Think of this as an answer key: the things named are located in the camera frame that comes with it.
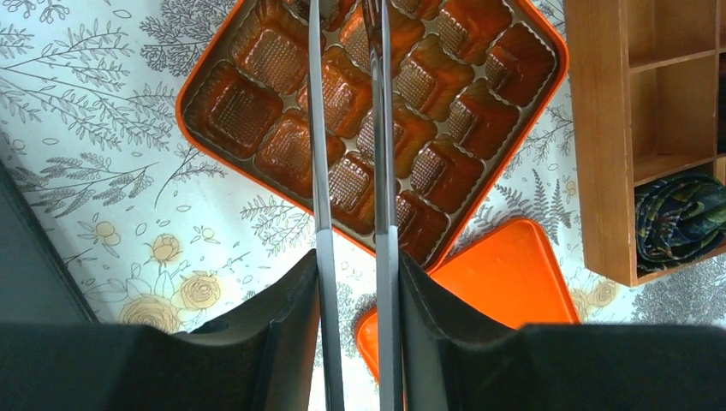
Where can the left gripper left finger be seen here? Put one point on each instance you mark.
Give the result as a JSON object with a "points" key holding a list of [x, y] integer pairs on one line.
{"points": [[257, 356]]}

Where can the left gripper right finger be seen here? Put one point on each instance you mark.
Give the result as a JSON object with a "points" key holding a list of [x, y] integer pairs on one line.
{"points": [[456, 358]]}

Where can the white handled metal tongs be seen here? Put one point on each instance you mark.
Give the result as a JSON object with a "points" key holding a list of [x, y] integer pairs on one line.
{"points": [[377, 23]]}

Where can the orange chocolate box with tray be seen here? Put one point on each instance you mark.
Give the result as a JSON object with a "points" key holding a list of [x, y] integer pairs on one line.
{"points": [[469, 79]]}

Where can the orange box lid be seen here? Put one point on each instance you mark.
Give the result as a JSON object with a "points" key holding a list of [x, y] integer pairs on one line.
{"points": [[507, 279]]}

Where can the black plastic tray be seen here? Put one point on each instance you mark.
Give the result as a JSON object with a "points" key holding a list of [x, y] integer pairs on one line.
{"points": [[36, 286]]}

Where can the dark rolled tie left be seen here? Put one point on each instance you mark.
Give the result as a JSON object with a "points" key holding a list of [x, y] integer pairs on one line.
{"points": [[678, 219]]}

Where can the wooden compartment organizer box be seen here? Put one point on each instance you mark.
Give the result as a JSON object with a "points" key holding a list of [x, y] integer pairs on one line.
{"points": [[644, 79]]}

